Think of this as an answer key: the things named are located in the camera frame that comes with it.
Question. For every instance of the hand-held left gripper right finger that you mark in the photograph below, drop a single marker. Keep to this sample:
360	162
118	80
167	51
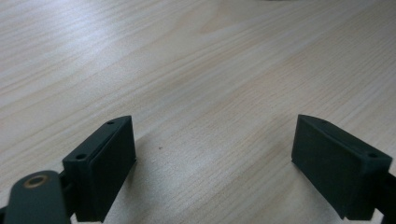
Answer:
339	171

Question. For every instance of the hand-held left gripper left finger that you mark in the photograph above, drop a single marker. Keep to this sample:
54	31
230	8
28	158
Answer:
102	174

